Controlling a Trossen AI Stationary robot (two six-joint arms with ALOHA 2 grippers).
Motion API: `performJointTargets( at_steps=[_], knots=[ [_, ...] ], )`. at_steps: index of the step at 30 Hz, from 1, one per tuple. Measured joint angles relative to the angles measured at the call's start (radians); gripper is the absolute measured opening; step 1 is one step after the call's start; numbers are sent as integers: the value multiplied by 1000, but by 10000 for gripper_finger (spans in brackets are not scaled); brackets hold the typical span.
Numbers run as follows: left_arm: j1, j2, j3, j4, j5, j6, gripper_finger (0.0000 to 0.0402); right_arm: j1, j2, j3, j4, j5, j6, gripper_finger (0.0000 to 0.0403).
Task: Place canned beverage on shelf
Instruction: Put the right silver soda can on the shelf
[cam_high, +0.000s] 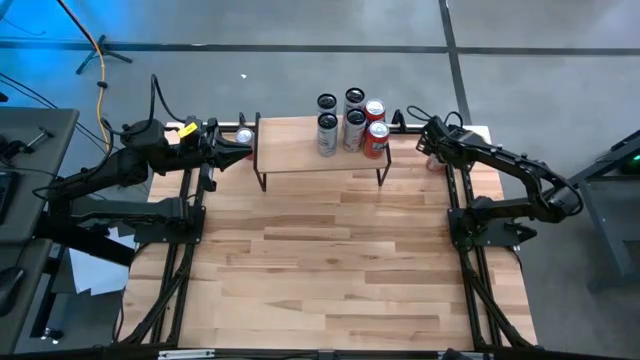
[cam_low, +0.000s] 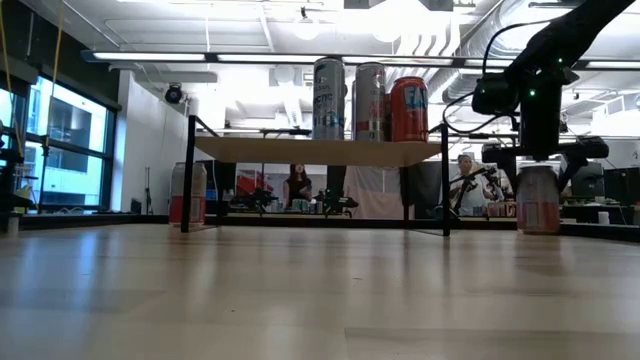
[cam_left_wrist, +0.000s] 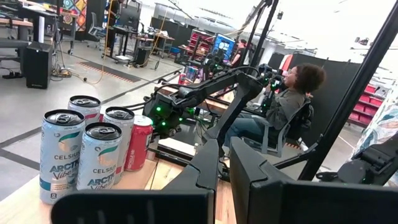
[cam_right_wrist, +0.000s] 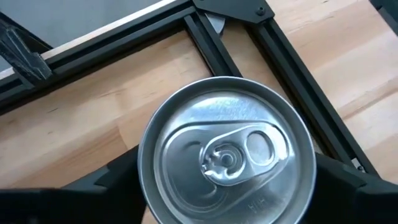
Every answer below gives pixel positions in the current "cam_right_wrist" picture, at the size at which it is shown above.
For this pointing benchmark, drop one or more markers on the black table edge clamp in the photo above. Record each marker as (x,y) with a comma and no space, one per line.
(21,56)

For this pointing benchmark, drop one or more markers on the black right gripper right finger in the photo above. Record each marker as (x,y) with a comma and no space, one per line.
(351,199)

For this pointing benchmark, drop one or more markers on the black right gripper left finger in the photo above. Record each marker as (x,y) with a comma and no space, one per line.
(77,202)

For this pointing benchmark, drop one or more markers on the short silver and pink can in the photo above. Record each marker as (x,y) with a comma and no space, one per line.
(227,155)

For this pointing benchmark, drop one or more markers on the black aluminium table frame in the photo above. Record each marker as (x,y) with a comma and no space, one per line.
(280,62)

